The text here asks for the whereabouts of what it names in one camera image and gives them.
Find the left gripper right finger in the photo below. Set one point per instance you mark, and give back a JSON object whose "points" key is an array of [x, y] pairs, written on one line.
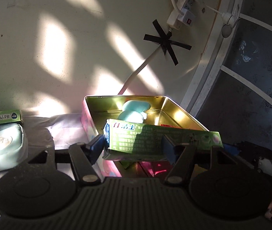
{"points": [[182, 158]]}

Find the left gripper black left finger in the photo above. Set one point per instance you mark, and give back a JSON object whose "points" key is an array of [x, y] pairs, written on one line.
{"points": [[83, 156]]}

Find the green blue small box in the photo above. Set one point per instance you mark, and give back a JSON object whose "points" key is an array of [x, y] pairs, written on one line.
{"points": [[132, 142]]}

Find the teal plush toy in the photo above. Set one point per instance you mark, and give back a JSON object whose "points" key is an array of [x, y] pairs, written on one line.
{"points": [[134, 111]]}

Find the light blue pouch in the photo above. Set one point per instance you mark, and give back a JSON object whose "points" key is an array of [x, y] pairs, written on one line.
{"points": [[13, 146]]}

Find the green toothpaste box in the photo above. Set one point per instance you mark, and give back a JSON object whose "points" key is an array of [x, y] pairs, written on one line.
{"points": [[10, 116]]}

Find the white bed sheet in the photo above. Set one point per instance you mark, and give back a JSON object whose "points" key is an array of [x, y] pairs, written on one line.
{"points": [[59, 131]]}

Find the pink macaron biscuit tin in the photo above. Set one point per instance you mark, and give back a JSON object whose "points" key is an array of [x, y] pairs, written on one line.
{"points": [[96, 110]]}

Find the black tape cross lower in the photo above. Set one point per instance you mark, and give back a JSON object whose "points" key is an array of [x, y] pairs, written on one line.
{"points": [[165, 42]]}

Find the white power strip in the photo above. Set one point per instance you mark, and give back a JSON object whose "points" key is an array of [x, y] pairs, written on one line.
{"points": [[187, 13]]}

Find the white window frame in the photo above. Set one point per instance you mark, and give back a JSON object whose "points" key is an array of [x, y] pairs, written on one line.
{"points": [[235, 94]]}

